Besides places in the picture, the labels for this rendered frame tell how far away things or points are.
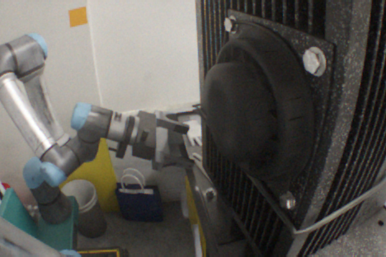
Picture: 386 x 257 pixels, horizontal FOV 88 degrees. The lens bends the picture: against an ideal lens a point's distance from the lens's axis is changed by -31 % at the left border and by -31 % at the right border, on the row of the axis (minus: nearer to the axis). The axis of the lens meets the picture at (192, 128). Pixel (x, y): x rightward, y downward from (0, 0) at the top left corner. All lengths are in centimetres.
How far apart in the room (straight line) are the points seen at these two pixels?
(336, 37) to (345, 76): 4
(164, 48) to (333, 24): 125
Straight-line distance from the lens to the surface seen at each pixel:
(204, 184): 115
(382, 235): 80
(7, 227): 45
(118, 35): 145
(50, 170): 68
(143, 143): 66
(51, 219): 101
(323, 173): 37
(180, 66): 152
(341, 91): 31
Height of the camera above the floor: 146
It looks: 32 degrees down
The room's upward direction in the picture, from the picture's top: 3 degrees counter-clockwise
